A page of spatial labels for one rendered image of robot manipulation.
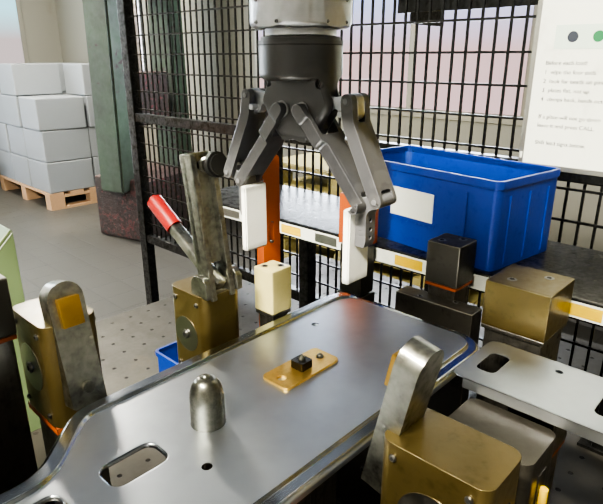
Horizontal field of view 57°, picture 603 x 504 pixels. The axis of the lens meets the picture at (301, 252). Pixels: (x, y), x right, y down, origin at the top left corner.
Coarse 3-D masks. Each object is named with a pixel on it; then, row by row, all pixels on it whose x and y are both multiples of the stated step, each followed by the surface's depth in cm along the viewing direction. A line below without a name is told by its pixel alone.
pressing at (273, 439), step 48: (240, 336) 66; (288, 336) 67; (336, 336) 67; (384, 336) 67; (432, 336) 67; (144, 384) 57; (240, 384) 57; (336, 384) 57; (96, 432) 50; (144, 432) 50; (192, 432) 50; (240, 432) 50; (288, 432) 50; (336, 432) 50; (48, 480) 44; (96, 480) 44; (144, 480) 44; (192, 480) 44; (240, 480) 44; (288, 480) 44
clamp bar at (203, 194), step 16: (192, 160) 62; (208, 160) 61; (224, 160) 62; (192, 176) 62; (208, 176) 65; (192, 192) 63; (208, 192) 65; (192, 208) 64; (208, 208) 65; (192, 224) 64; (208, 224) 65; (224, 224) 66; (208, 240) 66; (224, 240) 66; (208, 256) 64; (224, 256) 66; (208, 272) 65; (224, 272) 67
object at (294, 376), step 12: (312, 348) 64; (312, 360) 61; (324, 360) 61; (336, 360) 61; (276, 372) 59; (288, 372) 59; (300, 372) 59; (312, 372) 59; (276, 384) 57; (288, 384) 57
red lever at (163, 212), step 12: (156, 204) 71; (156, 216) 71; (168, 216) 70; (168, 228) 70; (180, 228) 70; (180, 240) 69; (192, 240) 69; (192, 252) 68; (216, 276) 66; (216, 288) 66
